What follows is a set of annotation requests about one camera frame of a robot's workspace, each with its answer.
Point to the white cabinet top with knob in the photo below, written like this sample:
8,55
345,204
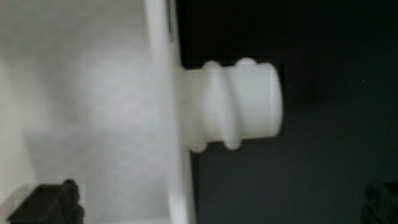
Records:
109,112

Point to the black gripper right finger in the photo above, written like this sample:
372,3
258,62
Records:
381,203

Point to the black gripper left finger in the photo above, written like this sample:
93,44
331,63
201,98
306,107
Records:
50,207

